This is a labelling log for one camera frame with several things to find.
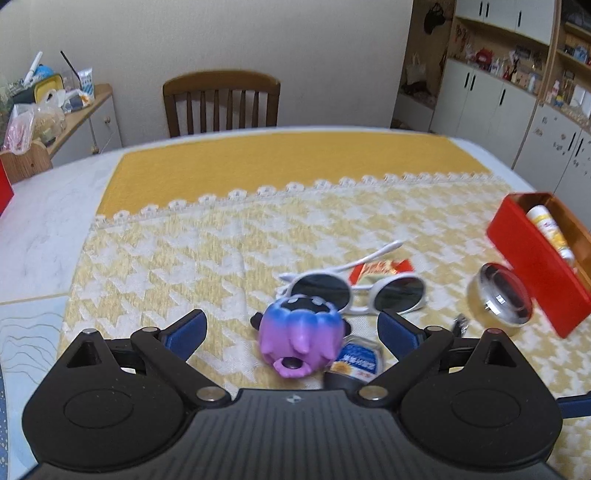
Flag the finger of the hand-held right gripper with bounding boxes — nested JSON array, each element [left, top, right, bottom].
[[556, 391, 591, 418]]

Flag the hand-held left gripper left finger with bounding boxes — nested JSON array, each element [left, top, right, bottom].
[[55, 309, 232, 409]]

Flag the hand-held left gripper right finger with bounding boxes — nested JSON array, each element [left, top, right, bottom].
[[358, 308, 536, 411]]

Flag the white round sunglasses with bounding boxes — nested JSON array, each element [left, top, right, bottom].
[[277, 240, 428, 317]]

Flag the purple blue toy figure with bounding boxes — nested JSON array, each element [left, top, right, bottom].
[[250, 295, 352, 380]]

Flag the round silver metal tin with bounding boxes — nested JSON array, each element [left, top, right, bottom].
[[466, 262, 536, 337]]

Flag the red storage box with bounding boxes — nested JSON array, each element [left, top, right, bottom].
[[486, 191, 591, 340]]

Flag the red snack packet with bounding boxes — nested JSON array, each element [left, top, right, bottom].
[[349, 259, 414, 283]]

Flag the yellow houndstooth tablecloth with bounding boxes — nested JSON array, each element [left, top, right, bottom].
[[65, 127, 591, 407]]

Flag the line patterned place mat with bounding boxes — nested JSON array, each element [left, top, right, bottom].
[[0, 295, 71, 480]]

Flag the white yellow bottle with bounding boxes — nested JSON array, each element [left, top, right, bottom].
[[526, 205, 577, 269]]

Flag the white wooden side cabinet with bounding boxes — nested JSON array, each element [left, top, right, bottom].
[[46, 84, 123, 167]]

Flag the wooden chair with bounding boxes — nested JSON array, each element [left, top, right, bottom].
[[163, 70, 281, 138]]

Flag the wooden box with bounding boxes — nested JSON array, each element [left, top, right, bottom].
[[0, 141, 54, 184]]

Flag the red cardboard box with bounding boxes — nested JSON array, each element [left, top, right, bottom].
[[0, 161, 16, 217]]

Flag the clear plastic bags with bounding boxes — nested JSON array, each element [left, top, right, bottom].
[[14, 90, 70, 139]]

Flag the pink bag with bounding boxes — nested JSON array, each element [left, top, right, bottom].
[[2, 111, 35, 155]]

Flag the white tote bag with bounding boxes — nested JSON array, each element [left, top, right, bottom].
[[405, 53, 428, 86]]

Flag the white blue packet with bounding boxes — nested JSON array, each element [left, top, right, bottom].
[[76, 67, 96, 104]]

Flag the blue yellow container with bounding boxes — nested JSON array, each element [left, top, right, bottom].
[[28, 65, 65, 100]]

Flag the black hanging bag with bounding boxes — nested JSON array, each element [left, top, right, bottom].
[[424, 2, 448, 34]]

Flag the white wall cupboard unit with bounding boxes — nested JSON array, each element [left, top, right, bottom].
[[429, 0, 591, 204]]

